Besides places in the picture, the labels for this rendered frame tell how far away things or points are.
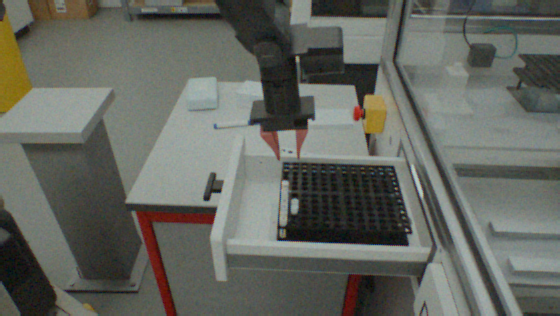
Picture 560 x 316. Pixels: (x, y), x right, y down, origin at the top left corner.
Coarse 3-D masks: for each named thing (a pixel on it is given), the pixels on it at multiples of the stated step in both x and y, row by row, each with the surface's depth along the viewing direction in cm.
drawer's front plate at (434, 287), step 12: (432, 264) 57; (432, 276) 55; (444, 276) 55; (420, 288) 60; (432, 288) 55; (444, 288) 53; (420, 300) 60; (432, 300) 55; (444, 300) 52; (432, 312) 55; (444, 312) 51; (456, 312) 51
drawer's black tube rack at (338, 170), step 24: (312, 168) 79; (336, 168) 79; (360, 168) 79; (384, 168) 79; (312, 192) 73; (336, 192) 73; (360, 192) 73; (384, 192) 77; (312, 216) 68; (336, 216) 72; (360, 216) 72; (384, 216) 69; (408, 216) 68; (288, 240) 68; (312, 240) 68; (336, 240) 68; (360, 240) 68; (384, 240) 68
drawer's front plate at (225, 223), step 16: (240, 144) 80; (240, 160) 79; (240, 176) 79; (224, 192) 69; (240, 192) 80; (224, 208) 66; (224, 224) 63; (224, 240) 63; (224, 256) 64; (224, 272) 65
